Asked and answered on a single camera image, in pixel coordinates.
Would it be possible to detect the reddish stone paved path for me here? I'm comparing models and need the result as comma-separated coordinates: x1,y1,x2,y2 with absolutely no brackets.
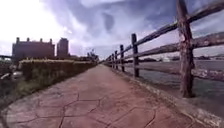
0,63,204,128

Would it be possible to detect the tall dark building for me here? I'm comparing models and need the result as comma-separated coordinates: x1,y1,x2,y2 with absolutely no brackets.
56,37,70,58

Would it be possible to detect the trimmed green hedge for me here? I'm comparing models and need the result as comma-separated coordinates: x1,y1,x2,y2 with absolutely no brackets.
18,58,98,90

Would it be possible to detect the grey stone kerb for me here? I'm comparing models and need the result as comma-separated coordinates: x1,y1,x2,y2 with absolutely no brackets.
103,63,224,128

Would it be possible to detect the large dark building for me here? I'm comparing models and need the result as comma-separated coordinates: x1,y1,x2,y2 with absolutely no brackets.
11,36,56,61

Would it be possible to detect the grass strip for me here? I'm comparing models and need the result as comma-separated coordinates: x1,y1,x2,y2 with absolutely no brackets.
0,71,68,109

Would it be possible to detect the grey water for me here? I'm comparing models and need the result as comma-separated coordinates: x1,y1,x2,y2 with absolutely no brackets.
123,59,224,118

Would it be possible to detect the wooden rail fence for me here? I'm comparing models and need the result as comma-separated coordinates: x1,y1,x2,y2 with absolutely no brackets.
100,0,224,99

